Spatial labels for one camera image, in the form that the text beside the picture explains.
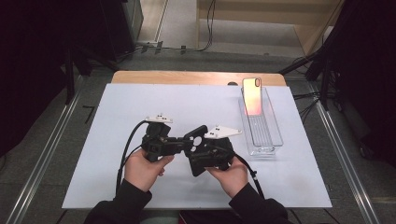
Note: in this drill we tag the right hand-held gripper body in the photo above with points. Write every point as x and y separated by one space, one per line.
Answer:
218 152

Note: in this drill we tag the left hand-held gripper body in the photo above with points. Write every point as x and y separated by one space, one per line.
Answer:
158 143

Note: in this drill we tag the black phone case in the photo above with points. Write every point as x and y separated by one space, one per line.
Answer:
194 132

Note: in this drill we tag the clear plastic container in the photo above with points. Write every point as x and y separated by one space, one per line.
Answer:
264 133

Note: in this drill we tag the iridescent phone case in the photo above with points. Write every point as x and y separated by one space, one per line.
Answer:
252 96

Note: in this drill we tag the person's right hand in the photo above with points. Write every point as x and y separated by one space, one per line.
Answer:
233 177

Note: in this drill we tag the person's left hand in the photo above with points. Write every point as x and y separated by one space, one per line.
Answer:
143 171

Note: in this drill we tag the wooden table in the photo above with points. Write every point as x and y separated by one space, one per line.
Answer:
186 77

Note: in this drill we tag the small dark round knob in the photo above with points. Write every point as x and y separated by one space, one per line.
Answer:
232 83

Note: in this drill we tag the black metal stand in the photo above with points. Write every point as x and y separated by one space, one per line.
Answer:
70 77
323 62

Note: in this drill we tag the dark cabinet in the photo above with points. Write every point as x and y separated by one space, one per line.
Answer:
121 25

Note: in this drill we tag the light wooden shelf unit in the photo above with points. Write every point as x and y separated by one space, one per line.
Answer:
264 15

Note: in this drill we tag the black curtain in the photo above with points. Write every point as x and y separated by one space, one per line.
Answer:
37 62
370 77

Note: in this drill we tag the black caster wheel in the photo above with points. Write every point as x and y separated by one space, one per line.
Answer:
366 151

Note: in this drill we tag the metal floor rail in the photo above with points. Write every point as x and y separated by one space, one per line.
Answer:
345 155
46 155

